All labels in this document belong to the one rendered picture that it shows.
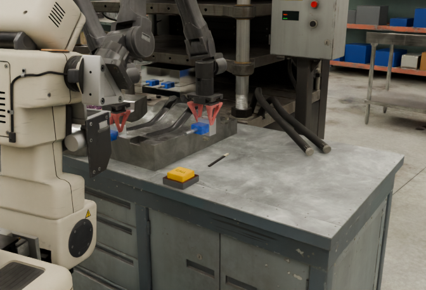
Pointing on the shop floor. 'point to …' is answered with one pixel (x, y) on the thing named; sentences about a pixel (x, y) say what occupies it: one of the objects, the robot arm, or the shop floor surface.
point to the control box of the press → (308, 25)
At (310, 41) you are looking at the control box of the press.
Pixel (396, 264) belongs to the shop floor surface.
